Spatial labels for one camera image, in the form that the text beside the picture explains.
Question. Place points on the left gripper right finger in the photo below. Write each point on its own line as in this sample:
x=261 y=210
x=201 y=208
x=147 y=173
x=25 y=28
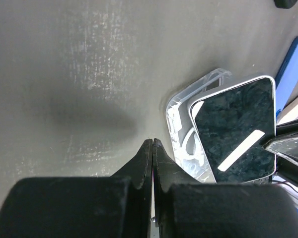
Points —
x=186 y=208

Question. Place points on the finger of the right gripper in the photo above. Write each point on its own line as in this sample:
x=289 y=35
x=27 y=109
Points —
x=285 y=143

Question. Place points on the blue phone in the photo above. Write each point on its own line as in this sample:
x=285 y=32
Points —
x=287 y=77

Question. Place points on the white-edged black phone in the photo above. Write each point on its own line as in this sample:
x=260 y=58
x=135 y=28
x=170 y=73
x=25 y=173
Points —
x=233 y=121

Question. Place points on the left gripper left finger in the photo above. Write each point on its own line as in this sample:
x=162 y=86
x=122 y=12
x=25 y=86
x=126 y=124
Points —
x=118 y=206

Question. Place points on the beige phone case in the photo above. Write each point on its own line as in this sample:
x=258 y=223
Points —
x=289 y=113

